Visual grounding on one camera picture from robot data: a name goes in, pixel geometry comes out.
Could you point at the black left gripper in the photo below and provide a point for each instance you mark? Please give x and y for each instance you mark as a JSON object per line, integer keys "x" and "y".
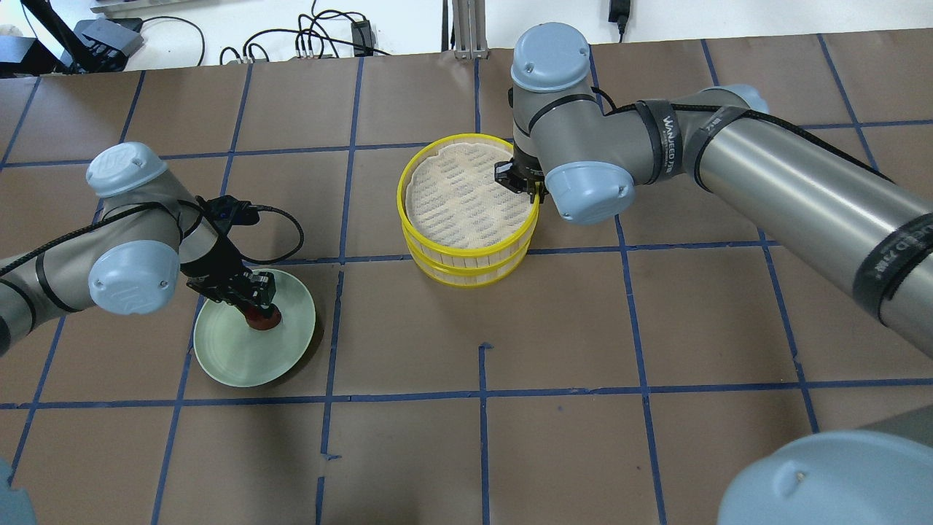
{"x": 225, "y": 270}

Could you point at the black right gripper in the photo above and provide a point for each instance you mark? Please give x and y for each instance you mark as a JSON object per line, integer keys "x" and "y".
{"x": 519, "y": 179}

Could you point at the brown bun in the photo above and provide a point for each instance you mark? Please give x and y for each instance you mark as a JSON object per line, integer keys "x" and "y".
{"x": 262, "y": 319}

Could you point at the mint green plate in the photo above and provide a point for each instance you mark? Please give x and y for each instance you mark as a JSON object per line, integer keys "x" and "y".
{"x": 233, "y": 354}

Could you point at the yellow top steamer layer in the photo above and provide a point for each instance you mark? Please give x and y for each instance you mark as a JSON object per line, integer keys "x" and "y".
{"x": 450, "y": 205}

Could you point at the yellow steamer layer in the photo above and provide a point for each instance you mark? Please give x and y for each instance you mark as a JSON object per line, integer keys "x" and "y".
{"x": 450, "y": 205}
{"x": 489, "y": 267}

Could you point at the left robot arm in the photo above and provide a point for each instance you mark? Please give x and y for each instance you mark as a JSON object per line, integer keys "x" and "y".
{"x": 151, "y": 231}

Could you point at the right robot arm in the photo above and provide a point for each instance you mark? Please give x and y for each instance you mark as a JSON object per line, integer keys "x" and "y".
{"x": 862, "y": 232}

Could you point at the yellow bottom steamer layer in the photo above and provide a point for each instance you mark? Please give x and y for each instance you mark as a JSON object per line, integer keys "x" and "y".
{"x": 489, "y": 267}

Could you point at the black power adapter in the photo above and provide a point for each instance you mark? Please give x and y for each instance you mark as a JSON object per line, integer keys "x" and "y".
{"x": 620, "y": 13}

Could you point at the aluminium frame post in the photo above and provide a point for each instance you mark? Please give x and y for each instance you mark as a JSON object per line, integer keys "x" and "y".
{"x": 469, "y": 30}

